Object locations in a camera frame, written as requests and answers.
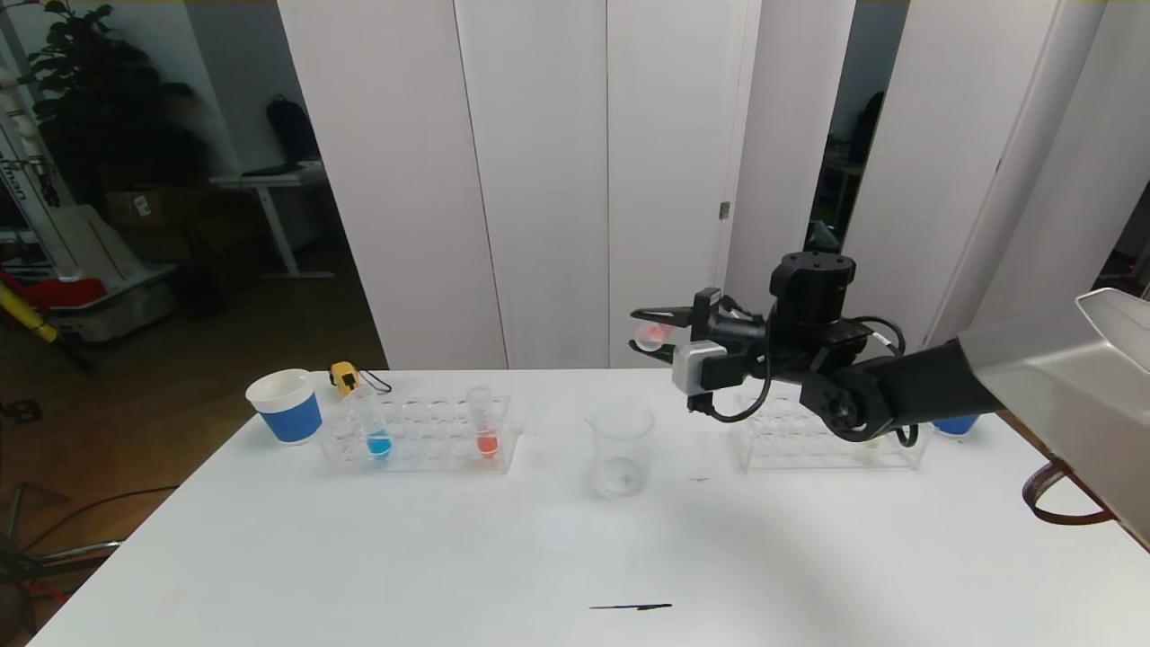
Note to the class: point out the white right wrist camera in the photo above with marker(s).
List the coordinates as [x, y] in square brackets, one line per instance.
[696, 368]

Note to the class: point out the test tube with whitish liquid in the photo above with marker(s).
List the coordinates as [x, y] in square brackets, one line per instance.
[870, 452]

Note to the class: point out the brown cardboard box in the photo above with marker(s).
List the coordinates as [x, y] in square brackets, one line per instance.
[153, 225]

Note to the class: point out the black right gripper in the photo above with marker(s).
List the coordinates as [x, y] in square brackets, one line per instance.
[706, 310]

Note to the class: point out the blue white paper cup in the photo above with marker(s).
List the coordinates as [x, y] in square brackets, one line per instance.
[289, 417]
[954, 424]

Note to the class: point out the clear acrylic test tube rack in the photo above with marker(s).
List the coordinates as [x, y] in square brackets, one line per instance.
[431, 442]
[782, 445]

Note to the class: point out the clear conical plastic test tube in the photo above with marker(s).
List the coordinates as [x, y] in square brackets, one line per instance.
[651, 334]

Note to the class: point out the dark green potted plant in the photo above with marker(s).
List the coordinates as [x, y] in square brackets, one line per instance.
[99, 108]

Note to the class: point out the white banner stand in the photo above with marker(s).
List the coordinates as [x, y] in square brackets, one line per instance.
[27, 180]

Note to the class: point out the grey platform base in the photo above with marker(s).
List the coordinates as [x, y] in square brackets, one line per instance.
[126, 310]

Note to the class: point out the white folding screen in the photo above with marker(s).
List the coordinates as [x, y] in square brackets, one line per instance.
[539, 180]
[943, 180]

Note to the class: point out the test tube with blue liquid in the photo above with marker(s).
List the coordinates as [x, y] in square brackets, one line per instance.
[378, 444]

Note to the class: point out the white standing desk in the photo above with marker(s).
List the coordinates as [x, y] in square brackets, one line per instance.
[269, 182]

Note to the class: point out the grey metal chair base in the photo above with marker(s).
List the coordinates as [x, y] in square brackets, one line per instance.
[54, 559]

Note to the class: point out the yellow black tool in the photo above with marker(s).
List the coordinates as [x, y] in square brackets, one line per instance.
[31, 322]

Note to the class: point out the test tube with red liquid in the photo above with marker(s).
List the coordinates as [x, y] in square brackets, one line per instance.
[487, 443]

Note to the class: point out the clear plastic beaker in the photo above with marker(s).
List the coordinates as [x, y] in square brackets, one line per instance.
[620, 449]

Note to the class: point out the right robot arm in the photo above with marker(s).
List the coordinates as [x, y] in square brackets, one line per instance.
[925, 382]

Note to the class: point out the yellow tape measure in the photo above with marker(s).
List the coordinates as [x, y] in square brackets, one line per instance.
[344, 376]

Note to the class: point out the red flat object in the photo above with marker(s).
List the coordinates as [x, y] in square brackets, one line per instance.
[63, 295]

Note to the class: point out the thin black stick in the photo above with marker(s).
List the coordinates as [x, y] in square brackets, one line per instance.
[629, 607]

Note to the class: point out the black backpack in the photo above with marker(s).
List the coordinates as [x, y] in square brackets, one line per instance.
[292, 133]

